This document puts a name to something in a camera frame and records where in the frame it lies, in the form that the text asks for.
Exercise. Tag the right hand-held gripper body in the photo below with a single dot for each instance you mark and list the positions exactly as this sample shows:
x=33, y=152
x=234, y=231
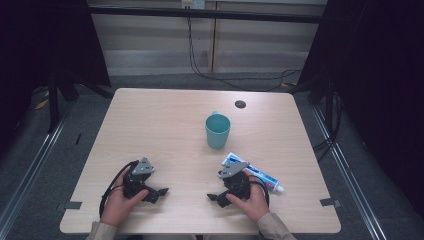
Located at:
x=237, y=183

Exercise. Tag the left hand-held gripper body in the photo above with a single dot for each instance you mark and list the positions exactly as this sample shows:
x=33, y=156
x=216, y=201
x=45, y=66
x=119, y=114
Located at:
x=141, y=168

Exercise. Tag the blue and white toothpaste tube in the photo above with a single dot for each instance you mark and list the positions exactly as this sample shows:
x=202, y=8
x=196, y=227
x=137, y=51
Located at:
x=263, y=176

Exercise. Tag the teal plastic cup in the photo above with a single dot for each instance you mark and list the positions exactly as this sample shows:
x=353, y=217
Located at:
x=217, y=131

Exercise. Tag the person's right hand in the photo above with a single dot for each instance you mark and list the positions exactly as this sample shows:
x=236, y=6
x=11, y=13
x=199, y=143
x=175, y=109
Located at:
x=253, y=203

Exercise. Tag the person's left hand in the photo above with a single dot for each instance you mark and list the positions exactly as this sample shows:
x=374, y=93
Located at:
x=116, y=206

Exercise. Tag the small black tape strip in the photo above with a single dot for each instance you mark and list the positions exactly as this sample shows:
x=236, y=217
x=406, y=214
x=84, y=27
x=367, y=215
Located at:
x=78, y=138

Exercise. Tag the grey tape strip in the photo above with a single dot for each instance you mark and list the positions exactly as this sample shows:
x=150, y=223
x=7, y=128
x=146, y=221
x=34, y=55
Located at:
x=73, y=205
x=330, y=202

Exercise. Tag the black metal stand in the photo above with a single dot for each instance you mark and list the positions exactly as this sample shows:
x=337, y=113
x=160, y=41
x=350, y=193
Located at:
x=53, y=103

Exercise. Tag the yellow scrap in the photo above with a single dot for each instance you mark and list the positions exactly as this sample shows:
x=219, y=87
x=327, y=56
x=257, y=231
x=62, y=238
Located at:
x=41, y=104

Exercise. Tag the black horizontal bar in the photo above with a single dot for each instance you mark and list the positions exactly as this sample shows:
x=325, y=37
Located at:
x=150, y=12

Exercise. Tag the black curtain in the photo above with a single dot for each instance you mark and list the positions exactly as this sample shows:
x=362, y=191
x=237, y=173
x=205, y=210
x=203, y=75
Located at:
x=383, y=83
x=40, y=40

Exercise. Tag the metal floor rail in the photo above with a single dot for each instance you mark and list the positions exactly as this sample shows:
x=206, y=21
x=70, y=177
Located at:
x=350, y=186
x=30, y=170

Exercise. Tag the white wall socket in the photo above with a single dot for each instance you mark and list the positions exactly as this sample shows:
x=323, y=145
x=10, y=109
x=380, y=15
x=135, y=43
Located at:
x=193, y=4

